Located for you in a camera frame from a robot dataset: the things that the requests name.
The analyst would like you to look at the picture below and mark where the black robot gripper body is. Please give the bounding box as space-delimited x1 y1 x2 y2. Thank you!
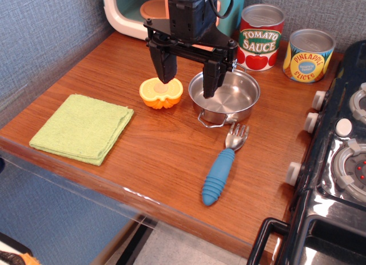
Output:
144 0 238 71

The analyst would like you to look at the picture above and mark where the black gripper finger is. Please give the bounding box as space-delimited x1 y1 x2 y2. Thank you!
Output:
149 44 177 84
203 59 227 98

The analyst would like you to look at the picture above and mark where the orange toy half fruit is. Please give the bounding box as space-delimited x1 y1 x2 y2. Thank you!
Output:
139 77 184 109

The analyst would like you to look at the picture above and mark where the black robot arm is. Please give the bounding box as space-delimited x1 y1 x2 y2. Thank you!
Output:
144 0 238 98

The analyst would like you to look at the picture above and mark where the stainless steel pot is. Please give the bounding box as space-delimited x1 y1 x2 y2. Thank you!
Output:
188 69 261 128

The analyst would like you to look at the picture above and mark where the teal white toy microwave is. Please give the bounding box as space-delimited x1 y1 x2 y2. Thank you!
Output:
103 0 245 39

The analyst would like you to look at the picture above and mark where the tomato sauce can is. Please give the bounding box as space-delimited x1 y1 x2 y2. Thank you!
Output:
237 4 285 71

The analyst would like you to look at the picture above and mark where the pineapple slices can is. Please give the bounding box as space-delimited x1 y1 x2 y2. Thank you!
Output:
283 29 336 83

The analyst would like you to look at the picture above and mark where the green folded cloth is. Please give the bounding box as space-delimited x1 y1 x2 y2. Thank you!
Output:
29 94 134 166

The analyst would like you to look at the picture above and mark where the white stove knob middle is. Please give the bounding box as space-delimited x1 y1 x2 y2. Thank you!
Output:
303 113 319 134

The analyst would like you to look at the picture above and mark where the white stove knob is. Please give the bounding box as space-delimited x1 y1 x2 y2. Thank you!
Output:
285 162 302 186
303 113 319 134
312 91 327 111

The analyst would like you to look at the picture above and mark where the white stove knob upper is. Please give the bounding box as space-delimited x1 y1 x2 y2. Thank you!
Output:
312 91 327 111

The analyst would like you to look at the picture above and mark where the white stove knob lower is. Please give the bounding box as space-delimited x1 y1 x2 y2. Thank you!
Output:
285 162 302 186

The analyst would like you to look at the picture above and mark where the black toy stove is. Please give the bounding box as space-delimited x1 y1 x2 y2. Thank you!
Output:
248 41 365 264

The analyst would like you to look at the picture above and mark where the orange object bottom corner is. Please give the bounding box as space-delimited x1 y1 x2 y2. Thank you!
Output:
1 251 41 265

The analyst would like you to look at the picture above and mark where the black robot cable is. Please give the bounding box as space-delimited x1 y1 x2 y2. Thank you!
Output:
206 0 234 20

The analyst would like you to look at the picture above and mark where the blue handled metal fork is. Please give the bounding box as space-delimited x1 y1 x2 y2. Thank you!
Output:
201 123 249 206

